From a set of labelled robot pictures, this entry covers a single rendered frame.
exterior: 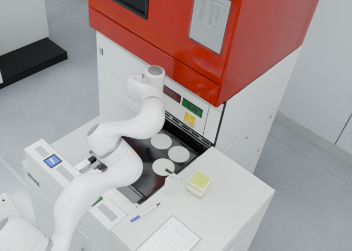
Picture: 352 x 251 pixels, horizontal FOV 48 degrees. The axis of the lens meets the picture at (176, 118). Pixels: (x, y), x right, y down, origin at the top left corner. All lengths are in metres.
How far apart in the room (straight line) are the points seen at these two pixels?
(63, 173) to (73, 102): 1.79
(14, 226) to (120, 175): 0.34
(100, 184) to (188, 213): 0.46
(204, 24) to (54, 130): 2.00
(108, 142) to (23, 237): 0.36
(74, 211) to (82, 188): 0.07
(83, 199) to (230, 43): 0.73
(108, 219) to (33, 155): 0.45
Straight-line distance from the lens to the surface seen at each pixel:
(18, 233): 1.22
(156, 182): 1.75
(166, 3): 1.59
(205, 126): 1.81
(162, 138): 1.92
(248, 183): 1.74
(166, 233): 1.54
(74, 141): 2.02
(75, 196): 1.26
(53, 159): 1.76
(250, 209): 1.67
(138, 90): 1.54
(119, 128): 1.27
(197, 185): 1.60
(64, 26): 4.44
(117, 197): 1.72
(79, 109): 3.39
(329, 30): 3.02
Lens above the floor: 2.29
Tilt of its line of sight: 43 degrees down
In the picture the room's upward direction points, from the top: 8 degrees clockwise
